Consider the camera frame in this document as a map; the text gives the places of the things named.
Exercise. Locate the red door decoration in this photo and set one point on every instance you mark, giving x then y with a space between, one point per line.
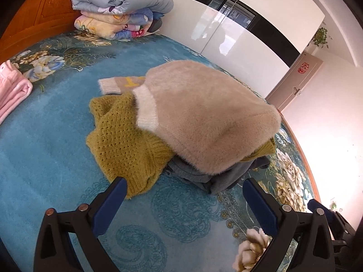
303 68

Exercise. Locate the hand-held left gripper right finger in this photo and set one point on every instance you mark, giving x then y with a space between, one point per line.
261 209

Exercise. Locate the grey garment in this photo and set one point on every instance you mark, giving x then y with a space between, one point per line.
198 180

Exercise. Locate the wooden headboard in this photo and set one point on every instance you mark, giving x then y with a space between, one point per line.
37 14

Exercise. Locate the beige fuzzy sweater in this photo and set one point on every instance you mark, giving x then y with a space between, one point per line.
204 113

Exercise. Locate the green hanging plant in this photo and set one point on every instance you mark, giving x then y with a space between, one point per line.
321 37

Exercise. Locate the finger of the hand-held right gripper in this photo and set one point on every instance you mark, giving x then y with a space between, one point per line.
330 216

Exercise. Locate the pink folded clothes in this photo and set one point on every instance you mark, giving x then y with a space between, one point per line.
11 93

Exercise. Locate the small dark object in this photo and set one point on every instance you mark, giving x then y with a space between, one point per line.
155 26

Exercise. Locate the mustard knit sweater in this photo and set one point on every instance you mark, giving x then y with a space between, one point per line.
122 147

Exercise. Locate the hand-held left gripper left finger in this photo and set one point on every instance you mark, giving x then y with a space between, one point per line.
109 209

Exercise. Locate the small green object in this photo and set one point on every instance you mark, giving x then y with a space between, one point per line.
334 204

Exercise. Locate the beige door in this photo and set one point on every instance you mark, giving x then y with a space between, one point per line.
297 79

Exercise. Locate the teal floral bedspread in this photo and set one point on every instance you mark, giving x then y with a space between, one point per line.
42 147

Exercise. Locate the white glossy wardrobe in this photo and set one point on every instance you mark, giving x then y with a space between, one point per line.
255 14

